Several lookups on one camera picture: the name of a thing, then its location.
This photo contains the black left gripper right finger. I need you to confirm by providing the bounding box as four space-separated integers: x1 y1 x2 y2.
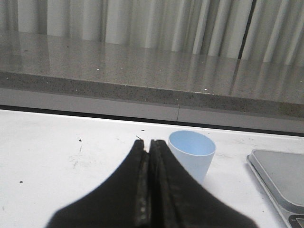
149 140 257 228

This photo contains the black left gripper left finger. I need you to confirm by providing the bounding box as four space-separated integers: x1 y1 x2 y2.
47 140 151 228

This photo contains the light blue plastic cup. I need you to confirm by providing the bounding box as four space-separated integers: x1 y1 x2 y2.
168 131 216 184

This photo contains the silver electronic kitchen scale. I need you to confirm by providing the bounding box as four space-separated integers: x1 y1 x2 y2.
247 149 304 228

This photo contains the grey stone counter ledge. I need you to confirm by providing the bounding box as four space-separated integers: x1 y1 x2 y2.
0 30 304 134

